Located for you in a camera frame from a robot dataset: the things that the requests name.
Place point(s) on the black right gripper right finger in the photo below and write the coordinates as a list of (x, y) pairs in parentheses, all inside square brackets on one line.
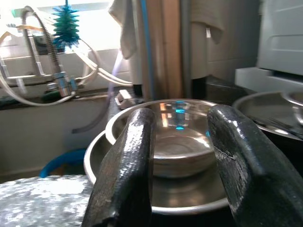
[(255, 179)]

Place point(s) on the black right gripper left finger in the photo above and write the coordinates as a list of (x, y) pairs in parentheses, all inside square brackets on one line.
[(123, 170)]

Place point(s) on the large steel bowl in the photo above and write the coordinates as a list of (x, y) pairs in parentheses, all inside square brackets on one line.
[(180, 146)]

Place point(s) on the white kitchen appliance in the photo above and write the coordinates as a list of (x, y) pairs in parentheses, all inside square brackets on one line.
[(279, 35)]

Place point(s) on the clear plastic tube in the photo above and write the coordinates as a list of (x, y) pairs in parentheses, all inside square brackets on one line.
[(99, 118)]

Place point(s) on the blue plastic bowl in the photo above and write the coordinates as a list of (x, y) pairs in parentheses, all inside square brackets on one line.
[(61, 158)]

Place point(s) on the shallow steel plate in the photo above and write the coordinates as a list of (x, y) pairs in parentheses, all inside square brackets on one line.
[(260, 108), (184, 194)]

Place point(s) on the small steel bowl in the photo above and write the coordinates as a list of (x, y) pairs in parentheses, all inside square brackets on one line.
[(297, 101)]

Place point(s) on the white plastic tube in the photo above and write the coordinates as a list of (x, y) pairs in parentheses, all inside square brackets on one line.
[(118, 80)]

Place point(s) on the steel sink basin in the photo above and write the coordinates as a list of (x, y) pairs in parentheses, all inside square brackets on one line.
[(35, 132)]

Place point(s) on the green sponge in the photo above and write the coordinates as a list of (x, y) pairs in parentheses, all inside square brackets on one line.
[(49, 95)]

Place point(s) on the white hanging towel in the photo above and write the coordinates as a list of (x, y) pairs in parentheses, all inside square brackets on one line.
[(125, 28)]

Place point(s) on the chrome sink faucet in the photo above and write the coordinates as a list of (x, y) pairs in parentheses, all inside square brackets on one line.
[(33, 47)]

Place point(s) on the blue bottle brush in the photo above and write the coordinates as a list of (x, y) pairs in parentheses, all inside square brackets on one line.
[(66, 28)]

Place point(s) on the grey hanging towel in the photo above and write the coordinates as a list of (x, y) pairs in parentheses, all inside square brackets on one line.
[(206, 14)]

